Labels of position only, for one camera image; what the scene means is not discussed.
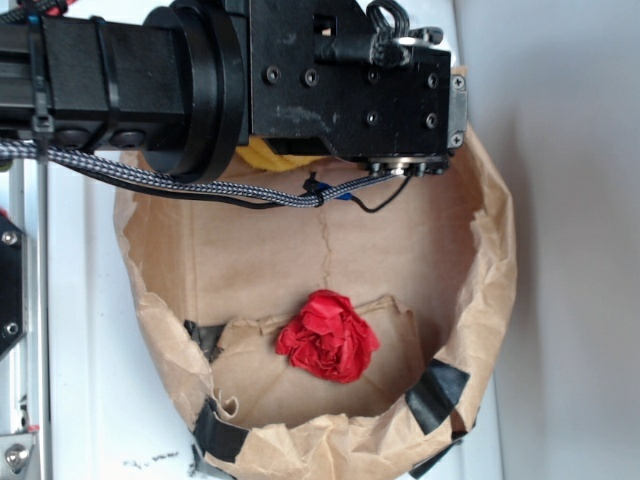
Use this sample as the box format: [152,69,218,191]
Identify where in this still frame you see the brown paper bag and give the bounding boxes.
[112,67,518,480]

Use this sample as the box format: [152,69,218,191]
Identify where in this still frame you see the black zip tie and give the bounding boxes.
[26,1,54,165]

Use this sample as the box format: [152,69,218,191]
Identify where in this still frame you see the braided grey cable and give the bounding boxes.
[0,138,416,210]

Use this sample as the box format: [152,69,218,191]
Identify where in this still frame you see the black tape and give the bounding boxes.
[193,397,250,463]
[405,359,470,435]

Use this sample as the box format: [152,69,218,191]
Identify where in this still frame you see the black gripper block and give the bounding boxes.
[223,1,467,176]

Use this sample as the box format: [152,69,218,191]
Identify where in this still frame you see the black tape left upper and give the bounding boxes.
[405,359,470,435]

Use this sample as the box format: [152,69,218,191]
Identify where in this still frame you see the yellow microfiber cloth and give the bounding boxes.
[235,136,326,173]

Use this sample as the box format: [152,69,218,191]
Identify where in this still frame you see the red crumpled paper ball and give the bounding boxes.
[275,290,380,384]

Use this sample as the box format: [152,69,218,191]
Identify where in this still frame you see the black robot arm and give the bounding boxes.
[1,1,467,182]

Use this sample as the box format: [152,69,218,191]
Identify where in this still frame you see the aluminium rail with bracket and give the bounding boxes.
[1,160,53,479]

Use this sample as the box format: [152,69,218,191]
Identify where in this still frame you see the black tape left lower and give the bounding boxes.
[193,397,250,463]

